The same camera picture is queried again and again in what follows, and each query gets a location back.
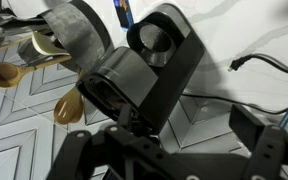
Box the stainless steel utensil pot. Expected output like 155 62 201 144
17 0 116 74

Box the slotted wooden spatula in pot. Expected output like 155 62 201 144
52 84 85 126

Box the black drip coffeemaker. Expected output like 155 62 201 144
76 3 206 136

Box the cream silicone spatula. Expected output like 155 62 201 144
31 31 71 57

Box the black cord with loose plug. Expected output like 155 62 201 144
228 53 288 82

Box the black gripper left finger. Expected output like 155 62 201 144
46 104 172 180

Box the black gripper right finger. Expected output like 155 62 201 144
228 103 288 180

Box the round wooden spoon in pot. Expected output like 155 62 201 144
0 54 73 90

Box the black coffeemaker power cord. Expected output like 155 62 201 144
180 92 288 116

